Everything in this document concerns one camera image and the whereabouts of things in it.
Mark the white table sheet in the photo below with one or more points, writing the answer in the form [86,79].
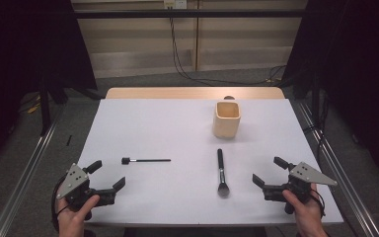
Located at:
[164,131]

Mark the black metal stand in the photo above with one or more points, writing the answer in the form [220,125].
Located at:
[45,108]
[316,98]

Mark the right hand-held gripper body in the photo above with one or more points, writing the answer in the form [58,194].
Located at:
[301,174]

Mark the yellow floor item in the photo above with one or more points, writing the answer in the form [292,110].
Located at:
[33,108]

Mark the white wall outlet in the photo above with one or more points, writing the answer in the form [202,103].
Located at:
[175,4]

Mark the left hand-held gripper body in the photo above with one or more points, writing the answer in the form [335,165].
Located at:
[72,181]

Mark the cream square cup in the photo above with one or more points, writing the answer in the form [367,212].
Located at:
[225,126]

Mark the black curtain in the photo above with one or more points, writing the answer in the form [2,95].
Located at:
[19,49]
[358,65]

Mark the thin black small brush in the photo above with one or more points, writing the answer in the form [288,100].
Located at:
[151,160]

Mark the large black makeup brush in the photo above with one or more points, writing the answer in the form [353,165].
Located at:
[220,161]

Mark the person's left hand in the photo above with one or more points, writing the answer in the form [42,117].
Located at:
[72,220]

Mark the small black floor item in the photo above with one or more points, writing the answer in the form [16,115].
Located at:
[68,140]

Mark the round table grommet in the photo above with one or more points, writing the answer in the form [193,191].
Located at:
[229,97]

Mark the person's right hand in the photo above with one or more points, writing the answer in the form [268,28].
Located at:
[307,217]

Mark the black horizontal bar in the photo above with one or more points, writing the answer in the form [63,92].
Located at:
[184,13]

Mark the metal floor rail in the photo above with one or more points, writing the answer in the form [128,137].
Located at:
[26,171]
[335,164]

